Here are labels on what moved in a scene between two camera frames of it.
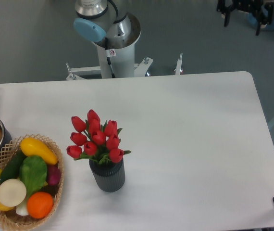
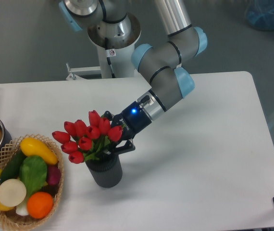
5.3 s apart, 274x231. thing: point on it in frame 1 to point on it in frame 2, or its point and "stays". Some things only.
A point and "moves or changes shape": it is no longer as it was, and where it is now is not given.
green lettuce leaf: [33, 172] stays
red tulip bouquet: [92, 140] moves or changes shape
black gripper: [252, 6] to [132, 120]
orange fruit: [40, 204] stays
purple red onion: [53, 174] stays
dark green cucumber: [11, 170] stays
